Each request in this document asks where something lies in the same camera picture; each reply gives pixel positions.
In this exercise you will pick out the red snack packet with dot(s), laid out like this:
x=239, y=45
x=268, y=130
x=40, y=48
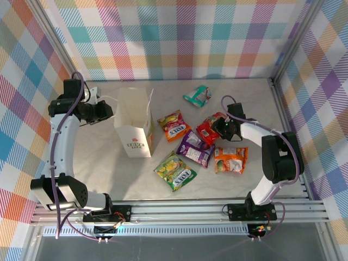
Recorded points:
x=205, y=133

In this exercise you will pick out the purple snack packet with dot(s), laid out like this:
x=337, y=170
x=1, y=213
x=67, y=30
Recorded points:
x=194, y=149

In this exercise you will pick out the orange and silver snack packet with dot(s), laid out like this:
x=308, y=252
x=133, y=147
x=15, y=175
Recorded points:
x=229, y=161

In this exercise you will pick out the teal snack packet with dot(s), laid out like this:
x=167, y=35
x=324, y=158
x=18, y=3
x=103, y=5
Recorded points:
x=197, y=98

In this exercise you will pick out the white printed paper bag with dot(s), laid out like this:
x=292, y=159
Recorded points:
x=137, y=141

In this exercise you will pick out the orange Fox's candy bag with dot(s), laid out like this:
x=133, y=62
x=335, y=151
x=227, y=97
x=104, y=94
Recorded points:
x=174, y=127

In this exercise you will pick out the green Fox's candy bag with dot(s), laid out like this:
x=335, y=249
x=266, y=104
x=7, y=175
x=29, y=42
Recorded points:
x=174, y=174

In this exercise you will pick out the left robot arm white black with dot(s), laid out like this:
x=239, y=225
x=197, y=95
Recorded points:
x=63, y=146

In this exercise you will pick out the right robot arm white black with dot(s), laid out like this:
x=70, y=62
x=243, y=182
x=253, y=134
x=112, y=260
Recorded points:
x=280, y=160

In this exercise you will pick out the black base plate right arm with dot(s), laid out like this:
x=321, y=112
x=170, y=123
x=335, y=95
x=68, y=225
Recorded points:
x=236, y=212

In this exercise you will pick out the black base plate left arm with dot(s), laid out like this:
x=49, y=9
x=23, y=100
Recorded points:
x=122, y=210

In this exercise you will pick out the small black controller box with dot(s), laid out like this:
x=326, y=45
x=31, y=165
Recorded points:
x=257, y=231
x=104, y=231

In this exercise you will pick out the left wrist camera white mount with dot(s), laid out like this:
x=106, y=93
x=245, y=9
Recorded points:
x=93, y=93

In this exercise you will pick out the aluminium side rail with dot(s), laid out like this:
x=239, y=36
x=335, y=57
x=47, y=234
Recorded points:
x=280, y=108

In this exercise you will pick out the aluminium frame post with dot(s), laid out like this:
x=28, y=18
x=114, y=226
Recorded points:
x=55, y=40
x=296, y=40

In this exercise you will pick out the aluminium frame rail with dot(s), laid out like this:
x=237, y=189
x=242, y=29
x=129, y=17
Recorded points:
x=176, y=212

